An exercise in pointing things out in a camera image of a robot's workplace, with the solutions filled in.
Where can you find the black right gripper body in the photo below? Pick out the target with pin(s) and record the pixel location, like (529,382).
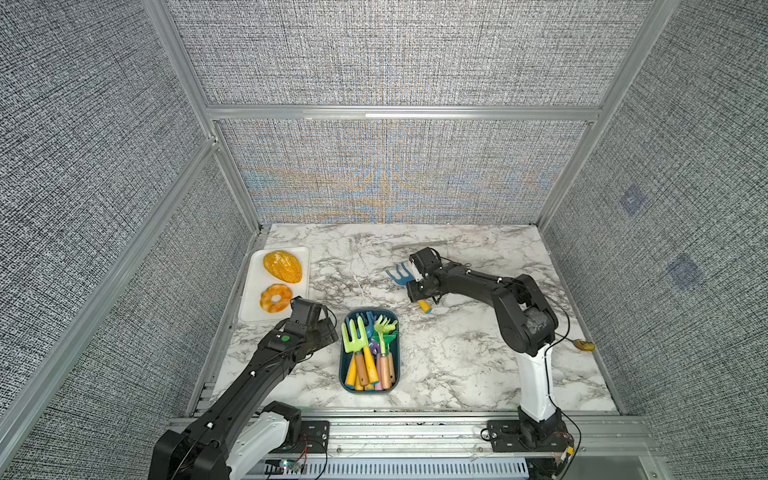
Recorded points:
(418,288)

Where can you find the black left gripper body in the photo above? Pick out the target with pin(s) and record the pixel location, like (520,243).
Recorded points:
(323,334)

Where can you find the lime trowel brown wood handle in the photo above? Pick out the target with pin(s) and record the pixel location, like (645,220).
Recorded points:
(355,341)

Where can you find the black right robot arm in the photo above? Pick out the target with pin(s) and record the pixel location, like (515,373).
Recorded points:
(527,324)

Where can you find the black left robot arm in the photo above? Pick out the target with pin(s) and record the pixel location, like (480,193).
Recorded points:
(237,431)

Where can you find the teal plastic storage box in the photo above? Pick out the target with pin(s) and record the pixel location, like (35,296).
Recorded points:
(369,315)

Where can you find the oval yellow bread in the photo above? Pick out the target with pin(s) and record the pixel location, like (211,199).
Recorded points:
(283,265)

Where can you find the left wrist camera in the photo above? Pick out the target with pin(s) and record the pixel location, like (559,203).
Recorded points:
(305,313)

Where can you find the glazed ring donut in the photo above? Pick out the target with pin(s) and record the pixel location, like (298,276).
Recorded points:
(276,298)

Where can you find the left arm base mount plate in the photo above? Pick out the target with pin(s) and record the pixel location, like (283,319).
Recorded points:
(313,438)

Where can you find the aluminium front rail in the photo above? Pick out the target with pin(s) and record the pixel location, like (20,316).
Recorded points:
(371,433)

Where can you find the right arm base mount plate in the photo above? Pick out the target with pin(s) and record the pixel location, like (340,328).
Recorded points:
(513,436)

